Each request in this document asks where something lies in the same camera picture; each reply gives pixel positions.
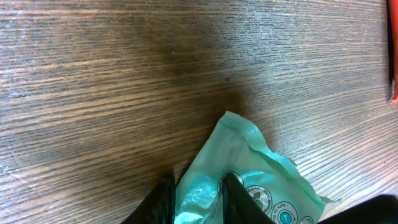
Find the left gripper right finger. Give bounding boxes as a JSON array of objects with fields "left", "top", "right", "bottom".
[{"left": 221, "top": 172, "right": 274, "bottom": 224}]

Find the red Nescafe stick sachet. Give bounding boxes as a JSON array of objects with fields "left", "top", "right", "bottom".
[{"left": 386, "top": 0, "right": 397, "bottom": 106}]

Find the mint green pack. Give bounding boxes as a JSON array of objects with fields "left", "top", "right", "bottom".
[{"left": 175, "top": 111, "right": 332, "bottom": 223}]

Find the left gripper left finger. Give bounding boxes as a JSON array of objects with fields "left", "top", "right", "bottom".
[{"left": 121, "top": 174, "right": 175, "bottom": 224}]

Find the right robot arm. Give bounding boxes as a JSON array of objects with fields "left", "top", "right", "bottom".
[{"left": 318, "top": 194, "right": 397, "bottom": 224}]

